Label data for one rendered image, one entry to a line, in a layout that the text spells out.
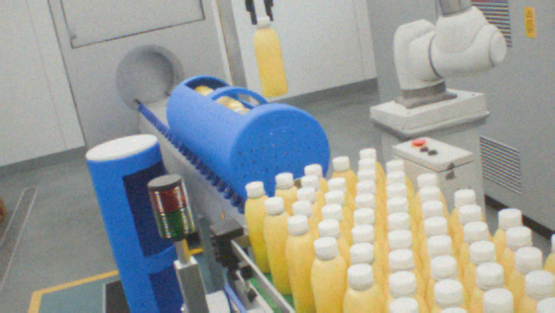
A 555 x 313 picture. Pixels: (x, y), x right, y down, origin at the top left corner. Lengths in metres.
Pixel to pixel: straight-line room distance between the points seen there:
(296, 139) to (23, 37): 5.35
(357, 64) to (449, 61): 5.28
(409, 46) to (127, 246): 1.27
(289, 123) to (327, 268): 0.62
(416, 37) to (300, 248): 1.09
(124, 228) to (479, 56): 1.40
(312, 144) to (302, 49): 5.40
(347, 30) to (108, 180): 5.18
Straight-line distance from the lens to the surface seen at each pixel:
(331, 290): 1.08
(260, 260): 1.46
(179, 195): 1.07
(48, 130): 6.85
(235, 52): 3.01
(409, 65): 2.10
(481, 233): 1.06
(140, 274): 2.45
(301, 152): 1.63
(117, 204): 2.35
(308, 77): 7.07
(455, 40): 1.97
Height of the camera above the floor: 1.57
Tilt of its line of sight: 17 degrees down
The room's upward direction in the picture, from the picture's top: 11 degrees counter-clockwise
